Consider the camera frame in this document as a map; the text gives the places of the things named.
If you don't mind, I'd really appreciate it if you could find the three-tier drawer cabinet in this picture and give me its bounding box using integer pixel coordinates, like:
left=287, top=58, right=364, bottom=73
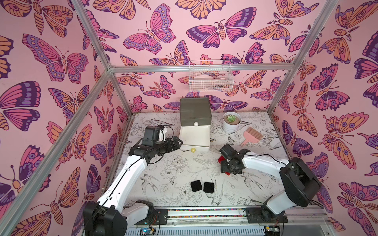
left=179, top=97, right=212, bottom=152

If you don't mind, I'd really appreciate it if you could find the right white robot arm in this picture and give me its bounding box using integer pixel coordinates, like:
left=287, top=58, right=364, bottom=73
left=219, top=145, right=322, bottom=221

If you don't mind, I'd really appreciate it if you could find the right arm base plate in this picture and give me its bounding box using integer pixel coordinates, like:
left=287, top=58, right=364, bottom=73
left=244, top=207, right=288, bottom=224

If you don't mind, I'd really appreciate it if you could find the white wire wall basket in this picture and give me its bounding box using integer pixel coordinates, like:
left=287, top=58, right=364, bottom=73
left=188, top=64, right=234, bottom=92

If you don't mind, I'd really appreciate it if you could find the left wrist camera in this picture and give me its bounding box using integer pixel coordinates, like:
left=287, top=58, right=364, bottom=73
left=157, top=125, right=167, bottom=142

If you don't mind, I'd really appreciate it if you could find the white pot with succulent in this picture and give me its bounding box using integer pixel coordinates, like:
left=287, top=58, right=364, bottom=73
left=222, top=112, right=242, bottom=134

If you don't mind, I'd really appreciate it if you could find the pink comb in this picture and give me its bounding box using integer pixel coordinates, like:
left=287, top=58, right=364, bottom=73
left=240, top=127, right=263, bottom=147

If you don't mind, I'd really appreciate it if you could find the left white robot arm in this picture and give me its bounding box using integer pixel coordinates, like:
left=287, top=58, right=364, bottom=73
left=83, top=125, right=183, bottom=236

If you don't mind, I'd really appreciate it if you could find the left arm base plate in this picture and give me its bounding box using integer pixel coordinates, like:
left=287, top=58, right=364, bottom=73
left=139, top=208, right=168, bottom=226

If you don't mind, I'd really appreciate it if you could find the black brooch box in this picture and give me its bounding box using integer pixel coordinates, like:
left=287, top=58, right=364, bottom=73
left=203, top=182, right=215, bottom=194
left=190, top=180, right=203, bottom=192

